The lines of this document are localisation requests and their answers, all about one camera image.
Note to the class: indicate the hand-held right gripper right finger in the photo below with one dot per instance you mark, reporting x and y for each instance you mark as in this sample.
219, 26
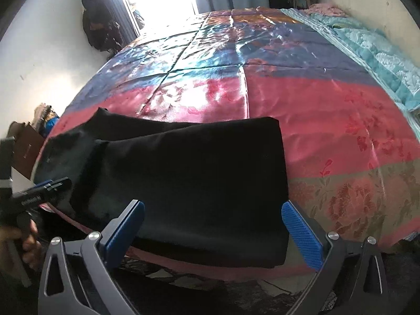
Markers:
302, 236

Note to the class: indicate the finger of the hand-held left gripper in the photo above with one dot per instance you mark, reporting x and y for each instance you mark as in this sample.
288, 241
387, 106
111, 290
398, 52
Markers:
57, 182
55, 189

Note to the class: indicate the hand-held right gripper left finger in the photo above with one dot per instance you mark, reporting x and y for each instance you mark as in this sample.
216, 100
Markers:
126, 233

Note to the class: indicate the black pants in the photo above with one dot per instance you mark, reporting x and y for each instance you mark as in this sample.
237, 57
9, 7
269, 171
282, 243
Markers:
197, 187

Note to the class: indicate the person's left hand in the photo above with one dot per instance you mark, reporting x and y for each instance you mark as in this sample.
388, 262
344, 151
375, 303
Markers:
31, 236

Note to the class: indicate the brown wooden cabinet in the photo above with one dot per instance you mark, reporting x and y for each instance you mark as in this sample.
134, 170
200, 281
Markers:
26, 147

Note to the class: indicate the blue cloth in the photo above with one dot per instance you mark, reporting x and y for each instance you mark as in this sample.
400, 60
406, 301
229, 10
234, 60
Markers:
52, 126

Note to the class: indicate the pile of folded clothes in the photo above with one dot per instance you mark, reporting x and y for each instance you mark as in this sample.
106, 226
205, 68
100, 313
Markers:
42, 111

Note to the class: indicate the person's dark clothing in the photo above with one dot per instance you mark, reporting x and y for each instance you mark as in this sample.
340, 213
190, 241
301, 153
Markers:
229, 302

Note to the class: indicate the bed with colourful patchwork cover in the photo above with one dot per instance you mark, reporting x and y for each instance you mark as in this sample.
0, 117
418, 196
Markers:
295, 105

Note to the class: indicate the coat rack with dark clothes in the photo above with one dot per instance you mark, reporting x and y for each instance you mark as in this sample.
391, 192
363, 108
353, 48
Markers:
98, 23

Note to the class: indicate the narrow blue curtain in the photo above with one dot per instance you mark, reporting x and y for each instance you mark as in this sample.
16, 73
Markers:
126, 16

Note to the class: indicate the hanging clothes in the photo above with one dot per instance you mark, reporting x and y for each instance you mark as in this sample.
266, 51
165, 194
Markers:
138, 18

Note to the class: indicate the teal floral quilt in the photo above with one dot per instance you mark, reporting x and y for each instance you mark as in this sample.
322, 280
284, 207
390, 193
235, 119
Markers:
377, 55

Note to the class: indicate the pink cloth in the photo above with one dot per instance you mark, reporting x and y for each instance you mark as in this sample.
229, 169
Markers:
325, 10

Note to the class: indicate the cream padded headboard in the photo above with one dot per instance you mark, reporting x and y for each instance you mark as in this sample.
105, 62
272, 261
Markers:
370, 0

